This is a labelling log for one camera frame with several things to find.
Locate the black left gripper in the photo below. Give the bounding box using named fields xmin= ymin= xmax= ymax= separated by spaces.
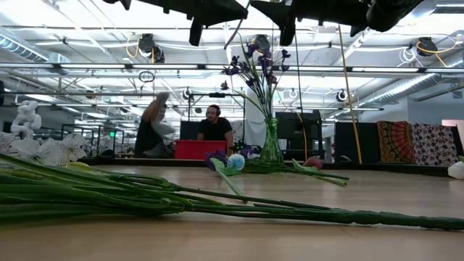
xmin=139 ymin=0 xmax=249 ymax=47

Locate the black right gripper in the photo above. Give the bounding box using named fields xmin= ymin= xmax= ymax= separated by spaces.
xmin=250 ymin=0 xmax=367 ymax=47

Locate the large purple flower bunch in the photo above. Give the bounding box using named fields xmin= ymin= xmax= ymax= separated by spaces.
xmin=220 ymin=36 xmax=292 ymax=160

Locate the small purple flower bunch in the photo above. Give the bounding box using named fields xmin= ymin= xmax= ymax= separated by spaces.
xmin=204 ymin=144 xmax=351 ymax=181

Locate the white tulip stem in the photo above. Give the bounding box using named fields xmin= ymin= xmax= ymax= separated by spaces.
xmin=209 ymin=153 xmax=249 ymax=204

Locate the pink red tulip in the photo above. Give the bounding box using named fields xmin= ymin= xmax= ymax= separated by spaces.
xmin=291 ymin=155 xmax=349 ymax=188

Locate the white flower bunch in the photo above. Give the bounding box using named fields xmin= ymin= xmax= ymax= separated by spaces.
xmin=0 ymin=100 xmax=464 ymax=232

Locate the green glass vase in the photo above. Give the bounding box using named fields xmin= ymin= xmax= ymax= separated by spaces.
xmin=260 ymin=117 xmax=284 ymax=163

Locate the person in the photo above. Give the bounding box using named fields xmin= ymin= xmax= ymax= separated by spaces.
xmin=197 ymin=104 xmax=235 ymax=157
xmin=133 ymin=92 xmax=175 ymax=160

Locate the black monitor back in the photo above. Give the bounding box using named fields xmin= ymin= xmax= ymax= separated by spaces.
xmin=180 ymin=120 xmax=204 ymax=141

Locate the red plastic bin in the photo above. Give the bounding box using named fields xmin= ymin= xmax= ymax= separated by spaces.
xmin=173 ymin=139 xmax=228 ymax=160

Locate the orange mandala tapestry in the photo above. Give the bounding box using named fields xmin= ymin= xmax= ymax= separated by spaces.
xmin=376 ymin=120 xmax=416 ymax=164

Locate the purple white patterned cloth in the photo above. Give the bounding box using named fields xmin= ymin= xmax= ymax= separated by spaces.
xmin=411 ymin=123 xmax=460 ymax=167

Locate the black hanging cable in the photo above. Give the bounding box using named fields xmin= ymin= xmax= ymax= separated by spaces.
xmin=291 ymin=34 xmax=308 ymax=161

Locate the black metal gantry frame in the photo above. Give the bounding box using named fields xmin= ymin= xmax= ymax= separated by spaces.
xmin=187 ymin=92 xmax=247 ymax=146

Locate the yellow hanging cable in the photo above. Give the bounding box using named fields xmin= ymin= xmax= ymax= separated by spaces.
xmin=333 ymin=23 xmax=363 ymax=165

